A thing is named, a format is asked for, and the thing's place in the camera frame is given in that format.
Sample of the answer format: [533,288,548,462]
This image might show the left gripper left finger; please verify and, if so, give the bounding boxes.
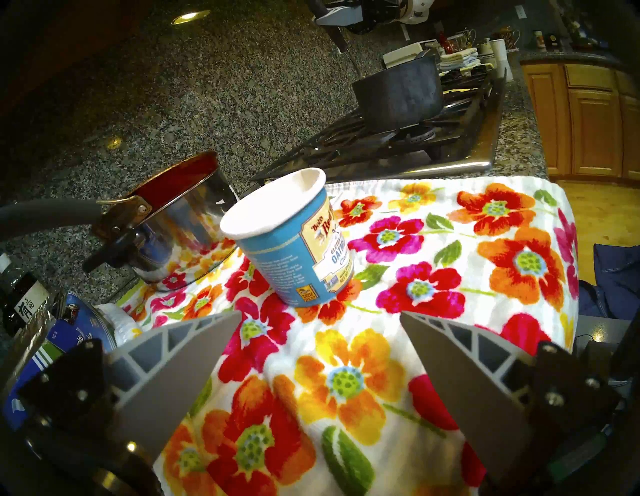
[17,311,243,463]

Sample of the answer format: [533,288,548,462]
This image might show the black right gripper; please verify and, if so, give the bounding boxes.
[313,0,402,35]

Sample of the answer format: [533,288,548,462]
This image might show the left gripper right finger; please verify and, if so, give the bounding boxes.
[400,311,622,488]

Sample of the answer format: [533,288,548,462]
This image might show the black handled metal spoon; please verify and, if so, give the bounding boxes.
[320,22,364,80]

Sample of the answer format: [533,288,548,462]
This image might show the white blue oatmeal paper cup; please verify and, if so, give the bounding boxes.
[220,167,355,307]

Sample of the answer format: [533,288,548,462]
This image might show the steel pot with red inside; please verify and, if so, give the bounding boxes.
[0,151,240,292]

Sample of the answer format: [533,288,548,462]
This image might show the white countertop appliance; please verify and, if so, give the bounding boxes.
[382,42,427,69]

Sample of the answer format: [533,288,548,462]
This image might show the floral kitchen towel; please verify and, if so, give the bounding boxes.
[115,175,581,496]

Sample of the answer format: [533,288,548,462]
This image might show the small dark saucepan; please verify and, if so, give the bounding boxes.
[351,54,445,134]

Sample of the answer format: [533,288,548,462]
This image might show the blue foil box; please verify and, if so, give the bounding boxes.
[2,292,118,431]

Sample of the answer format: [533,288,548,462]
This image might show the black cast iron grate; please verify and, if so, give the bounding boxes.
[260,100,481,173]
[440,64,506,121]

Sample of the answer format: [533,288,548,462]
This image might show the folded cloth stack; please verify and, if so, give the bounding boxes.
[439,47,482,72]

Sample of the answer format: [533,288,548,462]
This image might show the dark bottle with white label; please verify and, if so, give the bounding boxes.
[0,252,51,338]

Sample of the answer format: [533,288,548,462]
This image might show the plain white cup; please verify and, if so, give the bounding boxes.
[490,38,514,82]

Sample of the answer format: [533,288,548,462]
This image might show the stainless steel gas cooktop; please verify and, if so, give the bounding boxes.
[250,67,507,183]

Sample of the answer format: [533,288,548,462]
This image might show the dark blue cloth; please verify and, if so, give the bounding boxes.
[577,242,640,321]

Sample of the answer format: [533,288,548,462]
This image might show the wooden panelled base cabinets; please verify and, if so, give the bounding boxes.
[520,60,640,181]

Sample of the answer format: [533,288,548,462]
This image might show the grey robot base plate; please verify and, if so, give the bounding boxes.
[574,315,632,351]

